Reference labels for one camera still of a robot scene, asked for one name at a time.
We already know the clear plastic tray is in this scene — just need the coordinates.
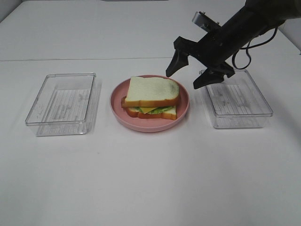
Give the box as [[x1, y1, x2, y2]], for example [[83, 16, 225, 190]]
[[25, 73, 98, 137], [200, 70, 273, 129]]

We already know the yellow cheese slice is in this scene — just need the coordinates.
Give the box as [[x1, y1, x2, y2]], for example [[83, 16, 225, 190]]
[[139, 107, 158, 114]]

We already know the bacon strip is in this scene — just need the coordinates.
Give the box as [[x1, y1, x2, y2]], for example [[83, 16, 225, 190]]
[[121, 96, 126, 108]]

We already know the green lettuce leaf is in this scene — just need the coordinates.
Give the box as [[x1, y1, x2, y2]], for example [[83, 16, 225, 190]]
[[129, 106, 176, 115]]

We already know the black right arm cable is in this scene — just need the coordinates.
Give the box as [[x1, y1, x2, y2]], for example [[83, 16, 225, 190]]
[[230, 20, 286, 70]]

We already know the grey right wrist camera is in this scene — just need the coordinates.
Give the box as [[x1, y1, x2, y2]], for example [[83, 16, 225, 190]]
[[192, 11, 221, 32]]

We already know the clear right plastic tray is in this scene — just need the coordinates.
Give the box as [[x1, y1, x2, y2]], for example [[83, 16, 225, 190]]
[[200, 70, 273, 129]]

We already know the clear left plastic tray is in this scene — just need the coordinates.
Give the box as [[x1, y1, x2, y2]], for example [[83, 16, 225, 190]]
[[25, 73, 98, 137]]

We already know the bread slice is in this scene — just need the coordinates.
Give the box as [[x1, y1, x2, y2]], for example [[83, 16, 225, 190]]
[[123, 76, 179, 107], [124, 107, 177, 120]]

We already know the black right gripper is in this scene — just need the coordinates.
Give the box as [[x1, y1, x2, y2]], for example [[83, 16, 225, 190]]
[[166, 0, 301, 89]]

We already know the pink round plate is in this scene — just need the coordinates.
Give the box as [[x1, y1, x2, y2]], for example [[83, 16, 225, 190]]
[[110, 75, 189, 132]]

